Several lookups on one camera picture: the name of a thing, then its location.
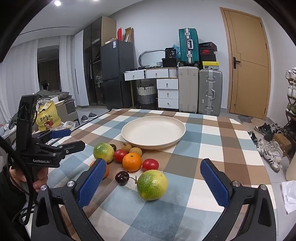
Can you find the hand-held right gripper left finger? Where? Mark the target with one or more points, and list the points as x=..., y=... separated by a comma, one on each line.
x=92, y=183

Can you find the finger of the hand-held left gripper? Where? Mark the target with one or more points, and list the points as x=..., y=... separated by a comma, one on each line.
x=69, y=147
x=61, y=133

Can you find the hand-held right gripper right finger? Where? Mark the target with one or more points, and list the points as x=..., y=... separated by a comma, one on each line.
x=214, y=185

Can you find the orange mandarin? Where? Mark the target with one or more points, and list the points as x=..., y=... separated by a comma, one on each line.
x=106, y=172
x=132, y=162

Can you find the dark red cherry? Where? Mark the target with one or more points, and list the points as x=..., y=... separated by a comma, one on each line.
x=113, y=147
x=122, y=178

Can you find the green yellow round fruit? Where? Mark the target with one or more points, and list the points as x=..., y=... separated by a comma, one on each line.
x=103, y=152
x=152, y=185

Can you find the red tomato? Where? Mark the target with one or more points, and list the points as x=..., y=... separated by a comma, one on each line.
x=150, y=165
x=120, y=155

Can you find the cream round plate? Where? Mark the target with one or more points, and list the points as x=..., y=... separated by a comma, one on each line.
x=152, y=132

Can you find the person's left forearm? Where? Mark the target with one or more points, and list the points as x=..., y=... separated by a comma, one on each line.
x=11, y=206

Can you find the person's left hand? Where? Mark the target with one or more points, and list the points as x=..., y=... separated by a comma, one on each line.
x=20, y=175

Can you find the yellow plastic bag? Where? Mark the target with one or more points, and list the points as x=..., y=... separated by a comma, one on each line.
x=47, y=115

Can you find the grey slipper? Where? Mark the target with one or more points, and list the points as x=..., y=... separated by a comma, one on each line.
x=92, y=115
x=84, y=118

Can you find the pile of clothes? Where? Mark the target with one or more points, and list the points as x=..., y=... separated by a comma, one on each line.
x=53, y=93

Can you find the checked tablecloth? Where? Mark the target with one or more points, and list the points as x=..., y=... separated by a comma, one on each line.
x=208, y=143

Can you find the white curtain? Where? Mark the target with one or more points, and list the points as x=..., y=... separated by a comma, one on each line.
x=13, y=81

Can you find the brown longan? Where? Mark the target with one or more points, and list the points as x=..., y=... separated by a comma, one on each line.
x=136, y=151
x=126, y=146

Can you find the scattered sneakers pile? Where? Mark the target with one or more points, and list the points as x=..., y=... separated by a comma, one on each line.
x=270, y=150

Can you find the white wardrobe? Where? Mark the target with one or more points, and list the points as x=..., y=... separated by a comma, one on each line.
x=79, y=69

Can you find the dark glass cabinet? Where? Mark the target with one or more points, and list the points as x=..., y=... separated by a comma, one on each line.
x=92, y=64

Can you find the white plastic bag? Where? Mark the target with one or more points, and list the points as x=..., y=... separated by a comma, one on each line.
x=289, y=197

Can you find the brown cardboard box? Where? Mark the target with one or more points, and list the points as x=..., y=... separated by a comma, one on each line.
x=281, y=141

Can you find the dark grey fridge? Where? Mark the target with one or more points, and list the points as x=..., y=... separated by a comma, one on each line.
x=116, y=71

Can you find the grey aluminium suitcase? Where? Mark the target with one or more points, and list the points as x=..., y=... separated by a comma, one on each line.
x=210, y=92

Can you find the woven laundry basket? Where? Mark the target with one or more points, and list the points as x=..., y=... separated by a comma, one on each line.
x=146, y=95

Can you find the wooden shoe rack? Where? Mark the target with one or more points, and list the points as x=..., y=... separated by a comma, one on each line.
x=289, y=129

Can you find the beige suitcase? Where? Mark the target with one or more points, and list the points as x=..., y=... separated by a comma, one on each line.
x=188, y=89

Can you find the white drawer desk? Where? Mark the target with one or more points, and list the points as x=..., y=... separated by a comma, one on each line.
x=167, y=92

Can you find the yellow black shoe box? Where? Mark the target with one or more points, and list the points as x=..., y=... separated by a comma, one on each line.
x=210, y=65

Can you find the open cardboard box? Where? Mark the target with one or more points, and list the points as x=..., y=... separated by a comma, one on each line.
x=129, y=34

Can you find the group of assorted shoes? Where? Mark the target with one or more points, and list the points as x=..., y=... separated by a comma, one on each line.
x=291, y=90

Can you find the ceiling light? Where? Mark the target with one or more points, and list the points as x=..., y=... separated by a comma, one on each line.
x=57, y=2

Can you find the red black shoe box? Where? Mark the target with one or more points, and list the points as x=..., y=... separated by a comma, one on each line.
x=207, y=55

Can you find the black plastic crate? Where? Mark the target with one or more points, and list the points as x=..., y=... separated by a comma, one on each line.
x=170, y=62

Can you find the wooden door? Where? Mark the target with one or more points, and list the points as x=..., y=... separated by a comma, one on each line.
x=247, y=58

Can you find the small black printed box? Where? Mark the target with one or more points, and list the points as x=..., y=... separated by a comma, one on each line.
x=170, y=52

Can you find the teal suitcase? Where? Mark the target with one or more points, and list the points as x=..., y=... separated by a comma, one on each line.
x=188, y=45

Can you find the chrome arched mirror frame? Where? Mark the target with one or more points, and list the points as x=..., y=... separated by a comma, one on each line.
x=141, y=56

